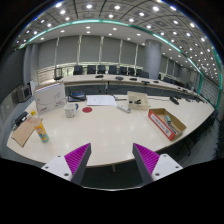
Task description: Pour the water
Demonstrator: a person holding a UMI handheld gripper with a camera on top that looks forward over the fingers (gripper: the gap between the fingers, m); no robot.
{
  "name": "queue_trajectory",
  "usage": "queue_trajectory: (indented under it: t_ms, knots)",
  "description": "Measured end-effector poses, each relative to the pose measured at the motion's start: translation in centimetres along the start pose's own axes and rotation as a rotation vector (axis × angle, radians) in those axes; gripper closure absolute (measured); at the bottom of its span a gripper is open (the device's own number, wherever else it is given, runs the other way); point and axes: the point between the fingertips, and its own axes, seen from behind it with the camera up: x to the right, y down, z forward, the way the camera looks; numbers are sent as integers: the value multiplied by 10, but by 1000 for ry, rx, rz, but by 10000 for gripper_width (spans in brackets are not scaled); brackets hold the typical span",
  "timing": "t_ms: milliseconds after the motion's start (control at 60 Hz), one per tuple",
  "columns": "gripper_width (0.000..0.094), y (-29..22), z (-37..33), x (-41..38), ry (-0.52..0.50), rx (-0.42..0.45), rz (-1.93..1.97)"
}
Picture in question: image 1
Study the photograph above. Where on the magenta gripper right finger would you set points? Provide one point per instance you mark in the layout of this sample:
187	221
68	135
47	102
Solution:
153	166

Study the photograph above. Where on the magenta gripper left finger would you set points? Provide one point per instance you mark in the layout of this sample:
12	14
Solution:
71	166

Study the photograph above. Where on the open red cardboard box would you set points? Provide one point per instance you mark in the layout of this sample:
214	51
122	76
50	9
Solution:
171	131

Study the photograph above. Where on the blue item in red box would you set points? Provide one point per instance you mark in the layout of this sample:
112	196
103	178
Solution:
168	119

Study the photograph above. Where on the yellow labelled plastic bottle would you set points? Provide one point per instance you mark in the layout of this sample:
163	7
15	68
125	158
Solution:
39	127

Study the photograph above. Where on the white ceramic mug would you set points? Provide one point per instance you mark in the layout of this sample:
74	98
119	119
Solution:
71	110

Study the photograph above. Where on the red round coaster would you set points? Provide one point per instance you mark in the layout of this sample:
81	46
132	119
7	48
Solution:
87	109

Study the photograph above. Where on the brown clipboard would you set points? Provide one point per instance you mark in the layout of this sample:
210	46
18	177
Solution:
24	131

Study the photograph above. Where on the white remote control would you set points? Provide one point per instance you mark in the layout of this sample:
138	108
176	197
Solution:
124	108

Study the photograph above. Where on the beige open box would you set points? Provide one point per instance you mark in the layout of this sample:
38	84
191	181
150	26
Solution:
138	100

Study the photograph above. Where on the white paper sheet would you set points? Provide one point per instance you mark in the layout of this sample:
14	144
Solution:
101	100

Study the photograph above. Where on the black device on table right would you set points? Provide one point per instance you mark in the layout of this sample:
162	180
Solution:
172	99

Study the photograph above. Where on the white cardboard box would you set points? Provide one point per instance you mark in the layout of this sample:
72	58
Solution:
50	98

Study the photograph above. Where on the long curved conference desk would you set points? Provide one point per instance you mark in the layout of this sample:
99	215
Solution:
118	84

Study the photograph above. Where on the small monitor at left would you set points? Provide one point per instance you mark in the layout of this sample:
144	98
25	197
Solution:
24	93

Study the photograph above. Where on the grey round pillar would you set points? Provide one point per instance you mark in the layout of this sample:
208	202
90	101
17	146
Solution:
152	58

